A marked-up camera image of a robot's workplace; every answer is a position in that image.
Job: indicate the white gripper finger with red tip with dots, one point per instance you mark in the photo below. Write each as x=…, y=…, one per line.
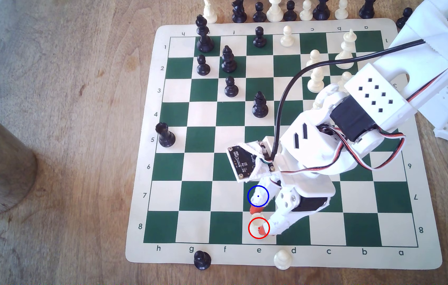
x=283, y=217
x=265, y=194

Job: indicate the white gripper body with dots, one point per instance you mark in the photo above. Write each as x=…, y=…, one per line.
x=303, y=190

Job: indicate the white pawn chess piece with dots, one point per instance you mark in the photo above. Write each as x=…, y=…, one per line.
x=344, y=76
x=287, y=37
x=306, y=12
x=255, y=225
x=341, y=10
x=282, y=259
x=314, y=56

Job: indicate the black bishop chess piece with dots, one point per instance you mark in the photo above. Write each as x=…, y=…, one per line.
x=260, y=105
x=228, y=60

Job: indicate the green and cream chess mat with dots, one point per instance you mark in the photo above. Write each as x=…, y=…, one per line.
x=200, y=139

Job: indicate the black pawn chess piece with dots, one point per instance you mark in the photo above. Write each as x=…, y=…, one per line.
x=403, y=18
x=260, y=37
x=231, y=88
x=290, y=12
x=259, y=13
x=203, y=66
x=202, y=260

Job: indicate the black rook chess piece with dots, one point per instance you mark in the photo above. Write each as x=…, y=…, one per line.
x=165, y=136

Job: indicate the white king chess piece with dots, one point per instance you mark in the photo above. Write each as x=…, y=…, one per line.
x=348, y=41

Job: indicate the black tall chess piece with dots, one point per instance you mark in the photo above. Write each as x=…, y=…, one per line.
x=321, y=10
x=366, y=10

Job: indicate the white tall chess piece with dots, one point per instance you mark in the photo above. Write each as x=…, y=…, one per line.
x=209, y=12
x=275, y=12

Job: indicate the black king chess piece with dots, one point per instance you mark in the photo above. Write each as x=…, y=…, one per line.
x=205, y=37

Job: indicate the black knight chess piece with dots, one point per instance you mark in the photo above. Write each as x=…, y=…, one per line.
x=239, y=12

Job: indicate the black camera circuit board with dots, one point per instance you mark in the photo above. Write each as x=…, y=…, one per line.
x=241, y=161

